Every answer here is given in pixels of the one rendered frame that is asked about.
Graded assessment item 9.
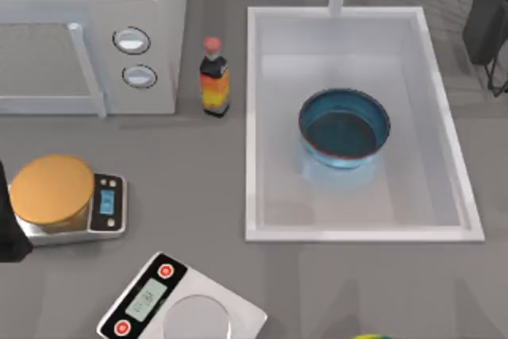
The dark sauce bottle red cap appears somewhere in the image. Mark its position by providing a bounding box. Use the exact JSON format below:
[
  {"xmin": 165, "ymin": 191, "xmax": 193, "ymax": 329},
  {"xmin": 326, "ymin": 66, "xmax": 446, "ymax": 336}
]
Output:
[{"xmin": 198, "ymin": 36, "xmax": 231, "ymax": 119}]

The blue bowl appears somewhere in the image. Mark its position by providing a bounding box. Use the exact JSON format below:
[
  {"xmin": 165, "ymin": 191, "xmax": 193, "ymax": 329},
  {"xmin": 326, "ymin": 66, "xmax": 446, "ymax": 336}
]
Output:
[{"xmin": 298, "ymin": 89, "xmax": 391, "ymax": 169}]

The pale microwave oven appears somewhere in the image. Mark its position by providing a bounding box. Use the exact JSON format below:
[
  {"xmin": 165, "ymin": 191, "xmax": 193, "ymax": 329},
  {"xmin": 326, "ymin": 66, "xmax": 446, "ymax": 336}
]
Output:
[{"xmin": 0, "ymin": 0, "xmax": 188, "ymax": 119}]

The microwave knob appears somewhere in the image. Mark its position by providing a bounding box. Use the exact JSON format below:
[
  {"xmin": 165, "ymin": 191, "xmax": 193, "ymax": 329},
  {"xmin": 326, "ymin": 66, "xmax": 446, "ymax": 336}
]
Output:
[
  {"xmin": 121, "ymin": 64, "xmax": 158, "ymax": 89},
  {"xmin": 112, "ymin": 26, "xmax": 152, "ymax": 55}
]

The white scale with red buttons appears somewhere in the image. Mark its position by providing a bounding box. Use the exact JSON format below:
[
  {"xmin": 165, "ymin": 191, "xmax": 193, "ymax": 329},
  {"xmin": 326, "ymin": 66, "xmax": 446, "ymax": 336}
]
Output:
[{"xmin": 96, "ymin": 251, "xmax": 268, "ymax": 339}]

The kitchen scale with blue display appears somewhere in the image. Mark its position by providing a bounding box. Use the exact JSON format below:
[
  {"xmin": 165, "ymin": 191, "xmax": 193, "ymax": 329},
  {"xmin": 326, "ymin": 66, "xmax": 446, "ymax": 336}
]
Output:
[{"xmin": 7, "ymin": 172, "xmax": 127, "ymax": 247}]

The white sink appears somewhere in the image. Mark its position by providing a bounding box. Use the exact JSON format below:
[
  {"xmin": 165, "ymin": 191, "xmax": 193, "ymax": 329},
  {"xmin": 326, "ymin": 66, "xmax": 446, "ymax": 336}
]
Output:
[{"xmin": 244, "ymin": 6, "xmax": 486, "ymax": 243}]

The orange round lid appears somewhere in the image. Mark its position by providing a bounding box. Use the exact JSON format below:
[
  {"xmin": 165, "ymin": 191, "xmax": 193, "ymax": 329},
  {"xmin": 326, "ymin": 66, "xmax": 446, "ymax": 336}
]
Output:
[{"xmin": 9, "ymin": 154, "xmax": 96, "ymax": 225}]

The microwave door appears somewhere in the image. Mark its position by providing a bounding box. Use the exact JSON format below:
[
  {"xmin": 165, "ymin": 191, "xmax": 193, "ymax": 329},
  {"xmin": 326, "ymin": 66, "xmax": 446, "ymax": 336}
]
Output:
[{"xmin": 0, "ymin": 21, "xmax": 107, "ymax": 117}]

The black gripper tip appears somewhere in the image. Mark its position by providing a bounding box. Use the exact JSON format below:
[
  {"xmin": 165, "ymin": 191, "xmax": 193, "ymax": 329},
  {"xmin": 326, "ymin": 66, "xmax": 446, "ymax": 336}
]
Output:
[{"xmin": 0, "ymin": 160, "xmax": 34, "ymax": 264}]

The black folding rack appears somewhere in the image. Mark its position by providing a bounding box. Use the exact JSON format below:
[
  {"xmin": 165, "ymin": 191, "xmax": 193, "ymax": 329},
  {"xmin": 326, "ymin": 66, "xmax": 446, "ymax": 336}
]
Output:
[{"xmin": 462, "ymin": 0, "xmax": 508, "ymax": 98}]

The microwave door handle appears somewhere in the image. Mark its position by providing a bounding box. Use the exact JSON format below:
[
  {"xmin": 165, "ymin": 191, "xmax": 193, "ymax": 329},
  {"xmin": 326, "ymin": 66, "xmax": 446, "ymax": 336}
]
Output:
[{"xmin": 67, "ymin": 22, "xmax": 108, "ymax": 118}]

